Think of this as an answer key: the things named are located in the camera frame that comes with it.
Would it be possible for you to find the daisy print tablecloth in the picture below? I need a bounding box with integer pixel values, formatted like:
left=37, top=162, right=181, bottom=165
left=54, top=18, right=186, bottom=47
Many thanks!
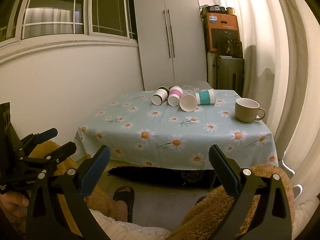
left=73, top=90, right=278, bottom=170

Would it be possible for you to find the white tall cabinet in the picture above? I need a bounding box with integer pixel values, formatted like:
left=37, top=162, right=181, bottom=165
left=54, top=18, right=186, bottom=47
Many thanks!
left=134, top=0, right=207, bottom=90

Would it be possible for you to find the cream curtain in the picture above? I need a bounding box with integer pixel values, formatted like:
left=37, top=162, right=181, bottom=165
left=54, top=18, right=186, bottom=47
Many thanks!
left=213, top=0, right=319, bottom=204

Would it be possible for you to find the beige ceramic mug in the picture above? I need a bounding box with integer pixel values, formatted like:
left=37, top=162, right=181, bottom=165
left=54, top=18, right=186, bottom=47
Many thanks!
left=235, top=98, right=266, bottom=123

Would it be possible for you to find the black device on box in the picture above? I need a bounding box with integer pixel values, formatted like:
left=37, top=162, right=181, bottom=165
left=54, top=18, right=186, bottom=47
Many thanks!
left=200, top=4, right=227, bottom=15

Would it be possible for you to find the person's left hand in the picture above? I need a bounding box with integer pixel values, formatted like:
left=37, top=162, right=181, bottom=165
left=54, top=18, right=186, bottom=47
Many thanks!
left=1, top=192, right=29, bottom=218

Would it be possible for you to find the black banded paper cup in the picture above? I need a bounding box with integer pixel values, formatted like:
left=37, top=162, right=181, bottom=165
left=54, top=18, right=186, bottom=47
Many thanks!
left=151, top=86, right=169, bottom=106

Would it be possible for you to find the small tin can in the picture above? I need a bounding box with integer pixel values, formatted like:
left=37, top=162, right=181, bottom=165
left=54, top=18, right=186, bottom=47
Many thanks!
left=226, top=7, right=236, bottom=15

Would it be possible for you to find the red banded paper cup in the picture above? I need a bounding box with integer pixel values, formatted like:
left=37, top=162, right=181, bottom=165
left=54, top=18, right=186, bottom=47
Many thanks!
left=180, top=94, right=197, bottom=112

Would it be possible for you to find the pink banded paper cup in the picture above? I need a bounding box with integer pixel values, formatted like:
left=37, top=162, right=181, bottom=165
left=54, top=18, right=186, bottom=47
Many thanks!
left=168, top=86, right=183, bottom=107

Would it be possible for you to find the grey storage unit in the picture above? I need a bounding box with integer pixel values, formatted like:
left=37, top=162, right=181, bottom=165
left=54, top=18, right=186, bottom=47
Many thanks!
left=207, top=53, right=244, bottom=96

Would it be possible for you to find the teal banded paper cup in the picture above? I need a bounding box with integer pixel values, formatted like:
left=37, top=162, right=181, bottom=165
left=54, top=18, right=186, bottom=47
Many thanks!
left=195, top=89, right=216, bottom=105

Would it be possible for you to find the clear glass tumbler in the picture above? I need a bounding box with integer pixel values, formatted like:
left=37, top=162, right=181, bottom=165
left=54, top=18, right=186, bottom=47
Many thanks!
left=183, top=85, right=202, bottom=94

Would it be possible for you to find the orange cardboard box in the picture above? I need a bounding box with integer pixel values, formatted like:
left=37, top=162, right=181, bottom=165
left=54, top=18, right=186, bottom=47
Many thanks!
left=203, top=12, right=244, bottom=59

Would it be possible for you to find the white framed window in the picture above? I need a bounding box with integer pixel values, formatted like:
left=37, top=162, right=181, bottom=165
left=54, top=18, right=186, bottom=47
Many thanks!
left=1, top=0, right=137, bottom=61

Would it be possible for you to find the black sandal on foot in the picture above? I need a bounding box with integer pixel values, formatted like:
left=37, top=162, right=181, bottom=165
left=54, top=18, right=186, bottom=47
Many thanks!
left=113, top=186, right=135, bottom=223

